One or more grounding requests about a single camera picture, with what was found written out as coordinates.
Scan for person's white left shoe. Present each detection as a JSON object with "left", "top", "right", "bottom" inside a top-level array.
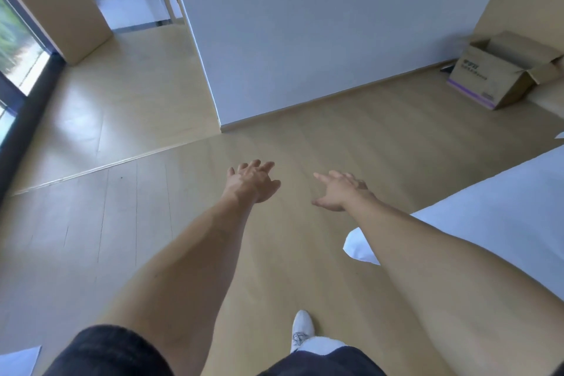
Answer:
[{"left": 290, "top": 310, "right": 316, "bottom": 354}]

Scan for white paper sheet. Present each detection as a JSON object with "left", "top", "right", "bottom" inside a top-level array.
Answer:
[{"left": 0, "top": 346, "right": 42, "bottom": 376}]

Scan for person's left forearm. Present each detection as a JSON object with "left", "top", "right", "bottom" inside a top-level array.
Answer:
[{"left": 95, "top": 193, "right": 254, "bottom": 376}]

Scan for white bed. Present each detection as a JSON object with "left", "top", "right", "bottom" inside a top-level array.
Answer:
[{"left": 343, "top": 132, "right": 564, "bottom": 301}]

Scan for person's left hand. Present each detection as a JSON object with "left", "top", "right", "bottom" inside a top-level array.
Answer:
[{"left": 221, "top": 159, "right": 282, "bottom": 206}]

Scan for brown cardboard box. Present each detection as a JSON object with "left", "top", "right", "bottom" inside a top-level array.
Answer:
[{"left": 446, "top": 31, "right": 564, "bottom": 111}]

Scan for light denim shorts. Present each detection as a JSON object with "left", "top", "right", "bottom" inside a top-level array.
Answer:
[{"left": 297, "top": 335, "right": 349, "bottom": 357}]

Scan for black t-shirt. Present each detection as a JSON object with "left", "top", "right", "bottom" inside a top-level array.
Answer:
[{"left": 43, "top": 325, "right": 564, "bottom": 376}]

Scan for person's right hand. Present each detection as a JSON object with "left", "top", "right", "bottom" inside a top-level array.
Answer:
[{"left": 311, "top": 170, "right": 376, "bottom": 213}]

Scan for person's right forearm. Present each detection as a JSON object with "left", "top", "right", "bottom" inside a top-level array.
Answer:
[{"left": 345, "top": 196, "right": 564, "bottom": 376}]

